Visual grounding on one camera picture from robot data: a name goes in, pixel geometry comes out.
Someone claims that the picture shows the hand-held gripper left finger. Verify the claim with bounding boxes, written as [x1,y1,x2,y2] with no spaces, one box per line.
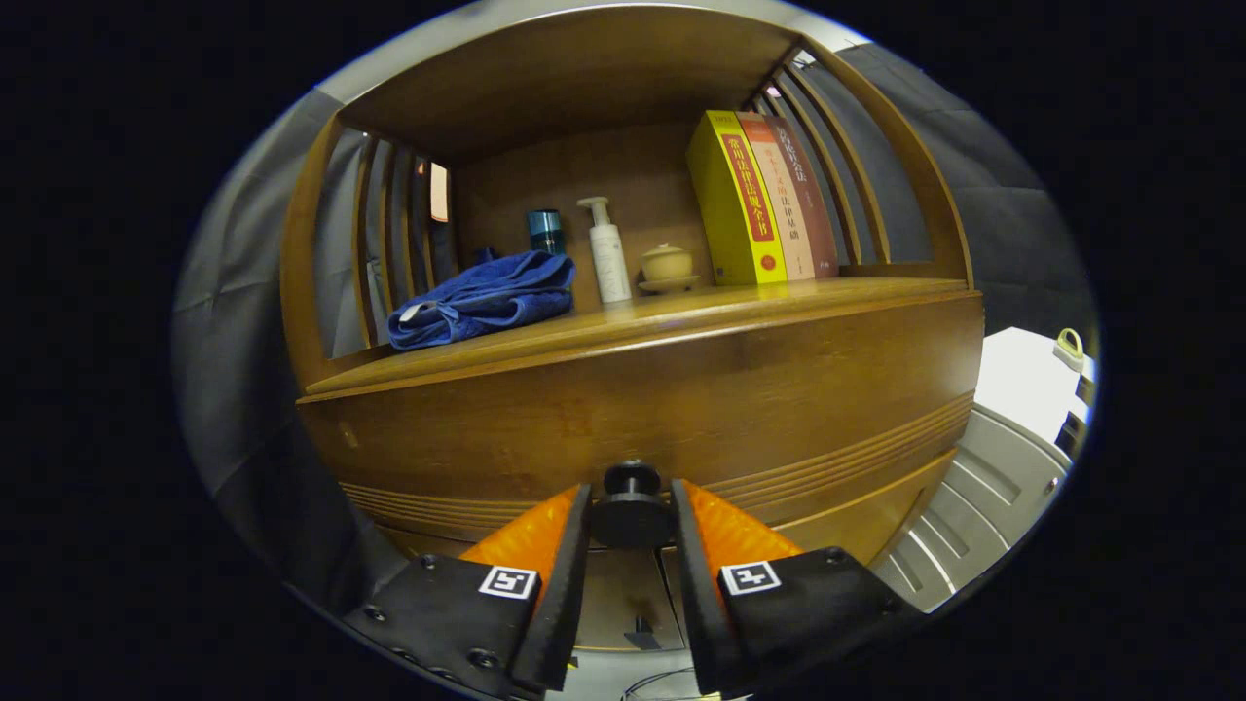
[341,482,595,697]

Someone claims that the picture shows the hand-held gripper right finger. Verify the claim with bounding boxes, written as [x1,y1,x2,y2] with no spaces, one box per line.
[670,477,921,694]

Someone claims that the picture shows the black drawer knob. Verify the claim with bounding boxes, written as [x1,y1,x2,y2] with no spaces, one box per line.
[587,460,678,549]

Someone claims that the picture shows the wooden drawer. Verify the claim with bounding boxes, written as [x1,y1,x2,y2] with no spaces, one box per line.
[295,290,987,546]

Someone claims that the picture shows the wooden countertop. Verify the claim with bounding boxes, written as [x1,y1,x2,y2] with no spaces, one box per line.
[307,276,972,395]

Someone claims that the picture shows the blue towel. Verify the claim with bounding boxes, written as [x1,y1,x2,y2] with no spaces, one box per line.
[387,249,577,351]

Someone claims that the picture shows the beige lidded teacup with saucer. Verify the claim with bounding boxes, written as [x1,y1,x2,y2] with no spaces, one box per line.
[638,243,702,295]

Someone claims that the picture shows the white pump bottle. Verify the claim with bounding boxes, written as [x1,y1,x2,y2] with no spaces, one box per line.
[576,196,634,304]

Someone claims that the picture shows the teal cup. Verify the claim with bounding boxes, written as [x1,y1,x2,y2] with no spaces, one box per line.
[527,208,566,257]

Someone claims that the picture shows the white appliance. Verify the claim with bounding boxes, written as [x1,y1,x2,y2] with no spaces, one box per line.
[871,326,1096,614]

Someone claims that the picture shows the yellow book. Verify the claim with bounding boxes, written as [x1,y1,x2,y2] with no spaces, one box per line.
[685,109,788,287]

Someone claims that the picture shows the orange beige book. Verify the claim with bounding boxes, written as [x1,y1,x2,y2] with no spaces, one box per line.
[737,111,817,282]

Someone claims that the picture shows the brown book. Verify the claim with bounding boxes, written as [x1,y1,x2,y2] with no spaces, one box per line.
[764,115,840,279]

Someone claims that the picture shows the black floor cables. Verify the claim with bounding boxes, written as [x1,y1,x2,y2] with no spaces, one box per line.
[623,667,702,700]

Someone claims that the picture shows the wooden cabinet frame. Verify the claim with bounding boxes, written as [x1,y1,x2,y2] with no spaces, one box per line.
[279,5,987,653]

